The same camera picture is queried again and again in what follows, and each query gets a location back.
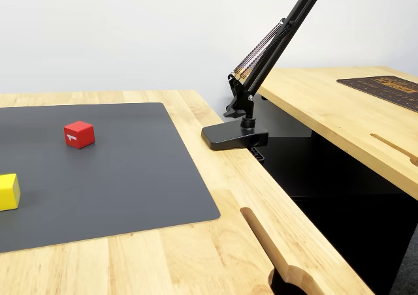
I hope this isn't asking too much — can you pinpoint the red cube with white print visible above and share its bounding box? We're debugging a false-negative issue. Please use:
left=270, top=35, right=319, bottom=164
left=63, top=121, right=96, bottom=150

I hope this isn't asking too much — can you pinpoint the yellow cube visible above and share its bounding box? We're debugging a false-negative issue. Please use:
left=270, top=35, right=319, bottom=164
left=0, top=173, right=21, bottom=212

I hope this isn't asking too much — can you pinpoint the light wooden side desk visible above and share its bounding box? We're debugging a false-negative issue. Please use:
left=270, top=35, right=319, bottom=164
left=256, top=65, right=418, bottom=201

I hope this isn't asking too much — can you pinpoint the black spring boom stand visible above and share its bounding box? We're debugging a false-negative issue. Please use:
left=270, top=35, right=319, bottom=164
left=201, top=0, right=330, bottom=161

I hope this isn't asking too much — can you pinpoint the dark printed cutting mat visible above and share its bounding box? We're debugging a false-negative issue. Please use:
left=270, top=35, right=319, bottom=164
left=336, top=75, right=418, bottom=113

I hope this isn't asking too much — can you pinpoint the dark grey rectangular mat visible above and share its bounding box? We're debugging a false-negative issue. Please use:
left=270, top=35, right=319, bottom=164
left=0, top=102, right=221, bottom=254

